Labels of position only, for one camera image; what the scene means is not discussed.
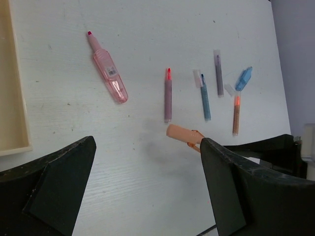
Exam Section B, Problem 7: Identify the clear marker cap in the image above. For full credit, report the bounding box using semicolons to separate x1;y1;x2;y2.
193;69;203;88
224;84;235;96

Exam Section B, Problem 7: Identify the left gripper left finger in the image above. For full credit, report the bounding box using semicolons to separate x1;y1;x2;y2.
0;136;96;236

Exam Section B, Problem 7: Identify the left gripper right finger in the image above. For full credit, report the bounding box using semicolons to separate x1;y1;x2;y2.
200;134;315;236

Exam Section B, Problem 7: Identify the purple marker red tip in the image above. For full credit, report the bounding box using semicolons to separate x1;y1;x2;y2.
164;68;172;123

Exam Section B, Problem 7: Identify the orange brown marker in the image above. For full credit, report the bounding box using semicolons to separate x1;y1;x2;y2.
232;91;241;136

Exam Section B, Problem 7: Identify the clear marker cap right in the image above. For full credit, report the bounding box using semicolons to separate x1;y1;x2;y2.
224;84;235;96

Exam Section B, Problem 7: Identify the blue marker pen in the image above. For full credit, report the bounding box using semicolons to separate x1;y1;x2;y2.
200;74;211;121

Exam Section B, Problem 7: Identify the pink highlighter pen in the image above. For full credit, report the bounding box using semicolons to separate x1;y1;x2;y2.
87;31;128;104

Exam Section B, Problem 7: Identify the cream compartment organizer tray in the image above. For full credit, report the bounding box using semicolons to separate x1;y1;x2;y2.
0;0;32;156

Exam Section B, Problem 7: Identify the blue highlighter pen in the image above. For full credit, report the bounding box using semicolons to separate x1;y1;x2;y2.
235;66;252;91

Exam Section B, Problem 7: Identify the orange highlighter pen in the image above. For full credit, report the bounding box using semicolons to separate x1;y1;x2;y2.
166;124;205;153

